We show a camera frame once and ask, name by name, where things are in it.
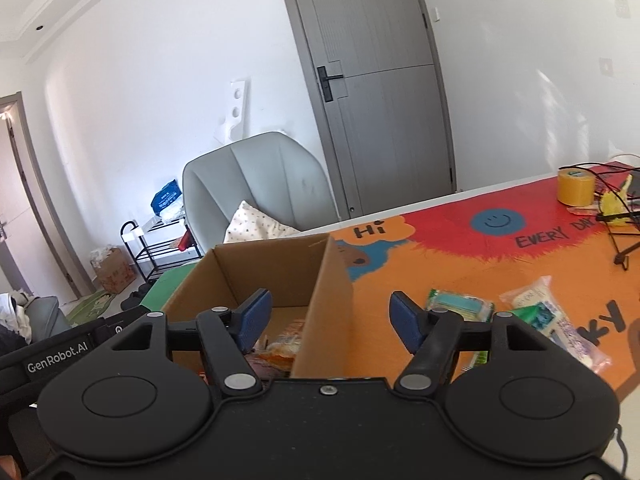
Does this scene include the grey door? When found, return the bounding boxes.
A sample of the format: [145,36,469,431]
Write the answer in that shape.
[274,0,458,221]

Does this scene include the yellow tape roll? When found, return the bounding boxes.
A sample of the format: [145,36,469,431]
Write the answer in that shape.
[557,167,596,207]

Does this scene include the black cable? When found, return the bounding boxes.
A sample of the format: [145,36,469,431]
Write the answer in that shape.
[559,157,640,196]

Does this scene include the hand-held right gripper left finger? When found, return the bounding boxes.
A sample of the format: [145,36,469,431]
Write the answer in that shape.
[100,288,273,401]

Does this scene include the yellow plastic clip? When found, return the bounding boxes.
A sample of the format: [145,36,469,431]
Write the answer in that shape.
[597,177,635,228]

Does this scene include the black metal shoe rack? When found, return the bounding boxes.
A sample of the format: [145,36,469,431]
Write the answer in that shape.
[120,220,203,283]

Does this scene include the black door handle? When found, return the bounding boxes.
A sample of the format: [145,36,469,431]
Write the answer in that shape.
[316,66,345,104]

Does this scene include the colourful cartoon table mat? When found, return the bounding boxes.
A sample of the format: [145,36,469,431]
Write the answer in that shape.
[142,162,640,396]

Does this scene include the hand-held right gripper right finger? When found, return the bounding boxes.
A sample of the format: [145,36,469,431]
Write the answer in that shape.
[389,290,558,401]

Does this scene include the clear rice cracker packet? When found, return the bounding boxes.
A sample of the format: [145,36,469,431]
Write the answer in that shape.
[500,275,568,333]

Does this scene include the black wire stand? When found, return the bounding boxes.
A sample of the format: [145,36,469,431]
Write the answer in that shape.
[595,212,640,267]

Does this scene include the teal wafer packet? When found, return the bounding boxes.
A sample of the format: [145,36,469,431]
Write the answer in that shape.
[425,287,496,323]

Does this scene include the purple snack packet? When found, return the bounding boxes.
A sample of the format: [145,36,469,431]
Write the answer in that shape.
[246,357,273,380]

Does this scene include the white foam board with holes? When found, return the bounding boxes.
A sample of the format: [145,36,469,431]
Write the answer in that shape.
[212,78,248,146]

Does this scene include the blue plastic pack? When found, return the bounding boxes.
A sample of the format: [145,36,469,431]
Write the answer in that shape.
[150,178,182,211]

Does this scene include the dark green snack packet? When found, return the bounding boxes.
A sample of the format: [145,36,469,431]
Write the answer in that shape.
[512,305,566,331]

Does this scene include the white dotted cushion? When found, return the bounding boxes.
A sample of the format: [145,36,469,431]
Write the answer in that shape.
[223,200,303,245]

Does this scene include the grey upholstered chair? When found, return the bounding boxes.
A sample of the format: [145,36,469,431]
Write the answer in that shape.
[181,131,341,261]

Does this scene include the white cloth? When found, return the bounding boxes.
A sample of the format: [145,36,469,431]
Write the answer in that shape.
[0,292,33,346]

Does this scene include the orange biscuit packet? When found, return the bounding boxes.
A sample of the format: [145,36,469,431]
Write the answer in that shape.
[250,317,306,373]

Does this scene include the pale door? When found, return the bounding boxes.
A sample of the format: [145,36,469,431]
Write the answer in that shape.
[0,92,81,306]

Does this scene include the green floor mat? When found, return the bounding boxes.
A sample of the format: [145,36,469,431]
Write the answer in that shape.
[65,290,123,328]

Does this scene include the grey upholstered seat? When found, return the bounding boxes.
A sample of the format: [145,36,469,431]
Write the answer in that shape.
[27,296,71,333]

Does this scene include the brown cardboard box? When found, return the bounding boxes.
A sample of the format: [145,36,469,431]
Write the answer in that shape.
[160,235,353,380]

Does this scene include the small printed cardboard box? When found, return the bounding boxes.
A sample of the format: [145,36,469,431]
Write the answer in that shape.
[90,246,136,293]

